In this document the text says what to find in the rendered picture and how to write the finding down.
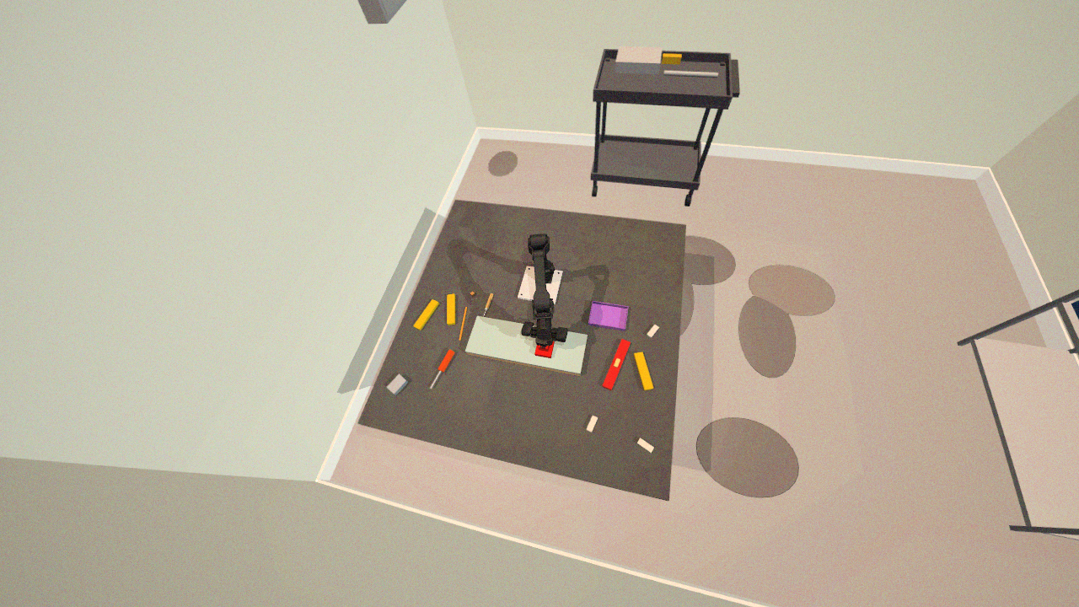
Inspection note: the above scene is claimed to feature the purple shallow tray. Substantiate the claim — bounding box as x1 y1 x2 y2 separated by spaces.
588 301 629 331

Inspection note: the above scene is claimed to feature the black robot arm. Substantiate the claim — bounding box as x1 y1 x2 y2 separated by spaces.
528 234 555 346

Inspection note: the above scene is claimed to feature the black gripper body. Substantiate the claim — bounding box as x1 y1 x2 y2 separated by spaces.
521 322 568 342

